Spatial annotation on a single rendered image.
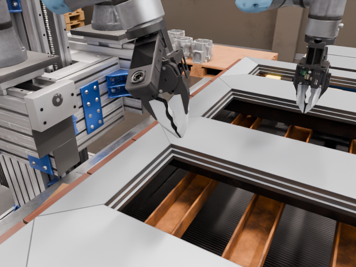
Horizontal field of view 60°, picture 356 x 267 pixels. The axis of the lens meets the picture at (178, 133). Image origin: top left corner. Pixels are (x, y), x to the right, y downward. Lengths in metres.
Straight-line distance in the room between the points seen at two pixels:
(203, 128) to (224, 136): 0.07
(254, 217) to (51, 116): 0.58
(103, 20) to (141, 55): 0.73
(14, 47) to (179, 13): 4.40
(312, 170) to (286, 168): 0.06
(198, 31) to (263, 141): 4.32
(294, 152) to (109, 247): 0.50
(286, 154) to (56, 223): 0.54
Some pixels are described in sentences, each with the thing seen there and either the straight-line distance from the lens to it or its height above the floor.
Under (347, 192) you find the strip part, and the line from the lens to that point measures 0.75.
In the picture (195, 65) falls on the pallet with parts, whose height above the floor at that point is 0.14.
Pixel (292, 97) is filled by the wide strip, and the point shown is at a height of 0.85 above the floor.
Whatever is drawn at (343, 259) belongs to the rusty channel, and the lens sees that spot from 0.85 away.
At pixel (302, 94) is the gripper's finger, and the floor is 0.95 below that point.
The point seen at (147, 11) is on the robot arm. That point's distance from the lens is 0.52.
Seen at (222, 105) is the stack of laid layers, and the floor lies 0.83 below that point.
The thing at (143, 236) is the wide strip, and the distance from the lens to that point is 0.58.
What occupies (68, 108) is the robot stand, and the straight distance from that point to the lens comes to 0.88.
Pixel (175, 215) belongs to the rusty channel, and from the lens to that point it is 0.86.
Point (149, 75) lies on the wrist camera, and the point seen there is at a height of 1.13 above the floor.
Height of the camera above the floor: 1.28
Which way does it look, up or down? 30 degrees down
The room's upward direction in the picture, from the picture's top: straight up
